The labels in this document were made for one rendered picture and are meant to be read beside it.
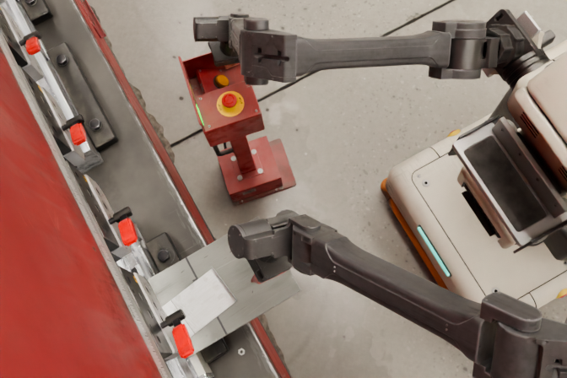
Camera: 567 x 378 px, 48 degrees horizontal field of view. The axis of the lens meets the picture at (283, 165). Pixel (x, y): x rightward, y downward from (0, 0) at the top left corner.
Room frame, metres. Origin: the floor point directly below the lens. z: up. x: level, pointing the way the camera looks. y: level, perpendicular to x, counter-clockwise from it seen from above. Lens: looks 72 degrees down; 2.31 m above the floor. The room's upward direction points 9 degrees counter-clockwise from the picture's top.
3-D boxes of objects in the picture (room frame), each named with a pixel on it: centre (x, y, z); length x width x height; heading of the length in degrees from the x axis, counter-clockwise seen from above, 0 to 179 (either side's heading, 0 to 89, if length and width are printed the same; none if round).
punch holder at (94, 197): (0.29, 0.36, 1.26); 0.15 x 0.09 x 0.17; 22
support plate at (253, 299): (0.19, 0.16, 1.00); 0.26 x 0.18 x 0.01; 112
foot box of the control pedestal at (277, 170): (0.73, 0.10, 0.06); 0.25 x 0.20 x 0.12; 100
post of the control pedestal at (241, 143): (0.72, 0.13, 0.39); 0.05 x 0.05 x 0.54; 10
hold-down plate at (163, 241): (0.19, 0.26, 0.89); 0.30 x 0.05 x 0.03; 22
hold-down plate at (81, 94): (0.71, 0.46, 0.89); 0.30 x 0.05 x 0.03; 22
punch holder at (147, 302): (0.11, 0.28, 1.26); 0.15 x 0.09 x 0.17; 22
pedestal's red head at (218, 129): (0.72, 0.13, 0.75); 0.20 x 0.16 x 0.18; 10
